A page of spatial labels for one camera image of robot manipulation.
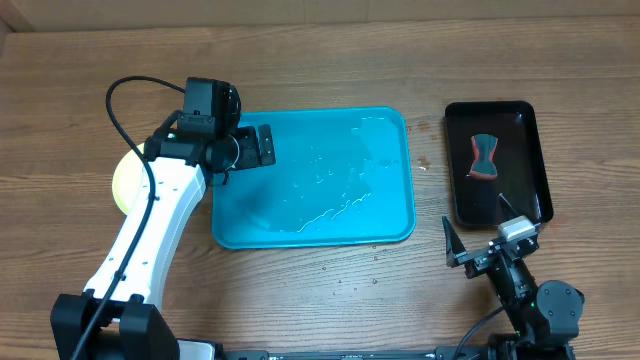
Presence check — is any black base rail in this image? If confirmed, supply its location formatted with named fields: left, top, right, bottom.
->
left=172, top=340, right=576, bottom=360

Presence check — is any teal plastic tray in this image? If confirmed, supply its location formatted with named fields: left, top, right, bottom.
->
left=212, top=107, right=416, bottom=250

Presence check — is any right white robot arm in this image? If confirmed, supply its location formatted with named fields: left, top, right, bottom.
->
left=435, top=195, right=585, bottom=359

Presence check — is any black rectangular tray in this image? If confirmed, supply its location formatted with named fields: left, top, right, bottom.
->
left=444, top=101, right=554, bottom=227

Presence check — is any red and green sponge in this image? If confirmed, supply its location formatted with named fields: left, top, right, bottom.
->
left=469, top=134, right=498, bottom=180

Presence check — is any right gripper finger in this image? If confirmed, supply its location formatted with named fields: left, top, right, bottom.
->
left=442, top=216, right=468, bottom=267
left=498, top=193, right=520, bottom=222

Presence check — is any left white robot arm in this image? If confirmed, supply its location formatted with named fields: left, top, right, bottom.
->
left=50, top=77, right=275, bottom=359

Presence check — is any yellow-green plate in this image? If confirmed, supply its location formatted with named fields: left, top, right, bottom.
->
left=111, top=150, right=143, bottom=215

